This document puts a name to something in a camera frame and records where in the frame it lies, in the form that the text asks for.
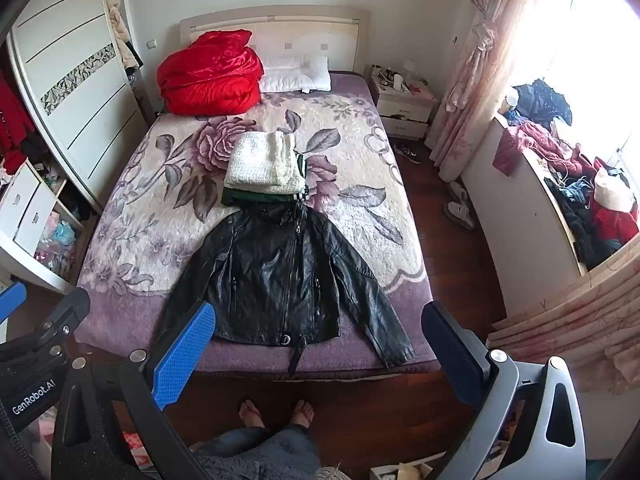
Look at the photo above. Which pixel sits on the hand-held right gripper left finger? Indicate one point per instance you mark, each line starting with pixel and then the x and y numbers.
pixel 182 355

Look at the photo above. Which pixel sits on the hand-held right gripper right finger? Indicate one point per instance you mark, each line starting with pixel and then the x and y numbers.
pixel 450 355

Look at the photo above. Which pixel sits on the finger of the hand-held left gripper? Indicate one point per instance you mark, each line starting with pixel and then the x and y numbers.
pixel 11 302
pixel 62 317

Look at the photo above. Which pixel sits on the black leather jacket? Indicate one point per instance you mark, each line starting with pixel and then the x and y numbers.
pixel 270 280

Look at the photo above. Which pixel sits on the pile of pastel clothes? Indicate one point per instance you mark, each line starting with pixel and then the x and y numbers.
pixel 57 240

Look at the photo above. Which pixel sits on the pile of red clothes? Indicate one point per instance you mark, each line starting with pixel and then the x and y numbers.
pixel 12 120

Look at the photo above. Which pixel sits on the pile of mixed clothes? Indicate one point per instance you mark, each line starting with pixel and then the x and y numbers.
pixel 575 210

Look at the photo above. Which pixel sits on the person's left foot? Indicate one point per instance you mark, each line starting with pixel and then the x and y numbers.
pixel 250 412

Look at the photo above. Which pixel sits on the person's foot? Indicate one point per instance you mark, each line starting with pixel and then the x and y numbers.
pixel 303 412
pixel 250 412

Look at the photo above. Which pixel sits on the white drawer unit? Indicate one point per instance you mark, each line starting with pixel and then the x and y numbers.
pixel 25 205

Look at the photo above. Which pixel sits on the white cardboard box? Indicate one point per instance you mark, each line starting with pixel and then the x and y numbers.
pixel 400 471

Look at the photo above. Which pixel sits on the person's grey pants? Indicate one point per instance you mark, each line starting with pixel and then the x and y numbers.
pixel 260 455

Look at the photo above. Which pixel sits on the pink floral curtain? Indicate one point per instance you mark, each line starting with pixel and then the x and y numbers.
pixel 480 60
pixel 575 325

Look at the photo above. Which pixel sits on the person's right foot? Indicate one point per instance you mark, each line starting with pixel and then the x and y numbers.
pixel 303 412

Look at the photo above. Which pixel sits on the white slipper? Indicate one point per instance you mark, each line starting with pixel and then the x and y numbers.
pixel 460 214
pixel 456 191

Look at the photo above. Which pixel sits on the white windowsill cabinet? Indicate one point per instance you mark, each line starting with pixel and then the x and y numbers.
pixel 520 220

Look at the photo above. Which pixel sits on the green folded garment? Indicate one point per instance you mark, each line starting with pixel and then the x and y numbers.
pixel 240 198

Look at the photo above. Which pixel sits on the dark sneaker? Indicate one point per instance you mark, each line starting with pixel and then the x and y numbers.
pixel 403 149
pixel 413 158

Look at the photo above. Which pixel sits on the white knit sweater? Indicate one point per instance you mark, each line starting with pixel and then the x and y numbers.
pixel 262 160

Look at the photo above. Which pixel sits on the white sliding-door wardrobe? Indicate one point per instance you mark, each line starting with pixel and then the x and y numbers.
pixel 75 85

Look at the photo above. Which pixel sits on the beige hat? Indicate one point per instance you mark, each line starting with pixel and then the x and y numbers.
pixel 612 191

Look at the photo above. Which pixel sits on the white nightstand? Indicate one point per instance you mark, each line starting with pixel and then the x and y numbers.
pixel 400 106

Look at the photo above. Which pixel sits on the white bottle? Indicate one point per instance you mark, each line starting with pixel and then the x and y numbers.
pixel 398 81

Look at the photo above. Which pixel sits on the red duvet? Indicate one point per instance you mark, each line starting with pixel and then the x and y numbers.
pixel 210 75

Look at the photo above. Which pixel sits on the beige hanging garment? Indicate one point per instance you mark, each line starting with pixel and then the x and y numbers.
pixel 117 22

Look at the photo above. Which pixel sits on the white pillow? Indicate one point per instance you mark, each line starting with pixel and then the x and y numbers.
pixel 295 75

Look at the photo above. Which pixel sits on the bright window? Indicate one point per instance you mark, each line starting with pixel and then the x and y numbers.
pixel 590 35

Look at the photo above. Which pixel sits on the bed with white headboard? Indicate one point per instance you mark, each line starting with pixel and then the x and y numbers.
pixel 300 25

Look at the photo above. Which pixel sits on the white wall socket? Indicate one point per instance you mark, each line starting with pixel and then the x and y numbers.
pixel 151 44

